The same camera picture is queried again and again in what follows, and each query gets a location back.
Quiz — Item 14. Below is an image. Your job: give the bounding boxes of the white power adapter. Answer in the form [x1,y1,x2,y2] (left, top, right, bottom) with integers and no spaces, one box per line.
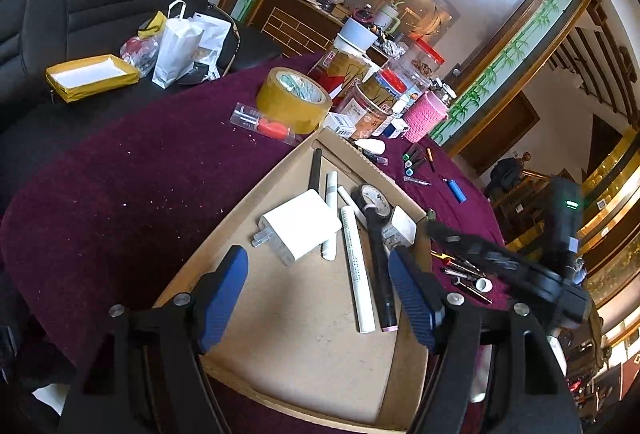
[250,189,342,266]

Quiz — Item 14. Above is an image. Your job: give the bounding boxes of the black tape roll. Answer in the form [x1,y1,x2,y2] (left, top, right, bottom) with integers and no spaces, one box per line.
[352,183,392,225]

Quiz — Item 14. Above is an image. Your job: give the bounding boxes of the small orange screwdriver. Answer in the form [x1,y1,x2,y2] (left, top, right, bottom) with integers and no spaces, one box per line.
[425,147,436,174]

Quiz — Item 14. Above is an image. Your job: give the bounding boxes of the yellow black utility knife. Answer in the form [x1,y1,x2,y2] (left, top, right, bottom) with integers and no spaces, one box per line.
[431,251,457,265]

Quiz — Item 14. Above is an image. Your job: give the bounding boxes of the maroon velvet tablecloth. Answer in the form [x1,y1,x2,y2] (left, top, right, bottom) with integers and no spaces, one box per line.
[0,51,516,434]

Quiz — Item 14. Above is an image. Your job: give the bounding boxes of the silver blue pen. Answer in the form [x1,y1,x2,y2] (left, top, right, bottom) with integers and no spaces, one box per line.
[402,176,432,187]

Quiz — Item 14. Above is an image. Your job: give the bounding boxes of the pink knit covered bottle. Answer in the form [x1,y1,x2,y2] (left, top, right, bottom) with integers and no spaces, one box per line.
[402,91,448,143]

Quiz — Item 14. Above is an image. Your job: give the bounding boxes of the brown packing tape roll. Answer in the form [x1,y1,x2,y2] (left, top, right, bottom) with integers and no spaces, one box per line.
[256,68,332,135]

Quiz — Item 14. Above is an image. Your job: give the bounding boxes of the person in dark jacket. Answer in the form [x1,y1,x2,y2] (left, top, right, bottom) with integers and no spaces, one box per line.
[484,152,532,200]

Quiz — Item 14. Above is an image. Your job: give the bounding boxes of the yellow box lid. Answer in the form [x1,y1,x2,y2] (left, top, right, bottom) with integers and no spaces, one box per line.
[44,54,140,103]

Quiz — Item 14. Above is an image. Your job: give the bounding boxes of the clear jar red lid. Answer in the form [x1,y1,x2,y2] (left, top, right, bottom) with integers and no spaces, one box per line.
[398,38,445,84]

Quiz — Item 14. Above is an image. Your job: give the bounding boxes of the cardboard tray box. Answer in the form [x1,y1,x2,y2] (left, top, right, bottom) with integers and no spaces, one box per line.
[157,131,427,433]

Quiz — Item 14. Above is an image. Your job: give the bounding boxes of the black marker grey cap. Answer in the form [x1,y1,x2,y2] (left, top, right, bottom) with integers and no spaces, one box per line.
[308,148,323,192]

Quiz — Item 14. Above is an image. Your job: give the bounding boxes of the bamboo painted pillar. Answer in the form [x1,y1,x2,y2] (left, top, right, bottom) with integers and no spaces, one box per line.
[430,0,590,149]

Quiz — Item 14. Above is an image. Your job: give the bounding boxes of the white paper bag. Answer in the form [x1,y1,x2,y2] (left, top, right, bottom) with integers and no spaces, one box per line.
[152,0,204,89]

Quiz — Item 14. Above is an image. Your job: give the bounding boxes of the clear case red item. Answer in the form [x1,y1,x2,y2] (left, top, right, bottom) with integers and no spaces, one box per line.
[230,102,297,146]

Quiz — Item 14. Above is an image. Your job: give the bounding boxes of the blue lighter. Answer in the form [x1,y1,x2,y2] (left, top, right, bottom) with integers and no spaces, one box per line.
[446,179,466,204]

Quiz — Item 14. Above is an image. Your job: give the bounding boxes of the white marker tube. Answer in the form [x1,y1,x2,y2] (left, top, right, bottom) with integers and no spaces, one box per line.
[340,206,375,334]

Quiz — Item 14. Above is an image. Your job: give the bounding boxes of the white pen teal tip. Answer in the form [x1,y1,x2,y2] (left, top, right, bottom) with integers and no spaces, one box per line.
[337,186,368,230]

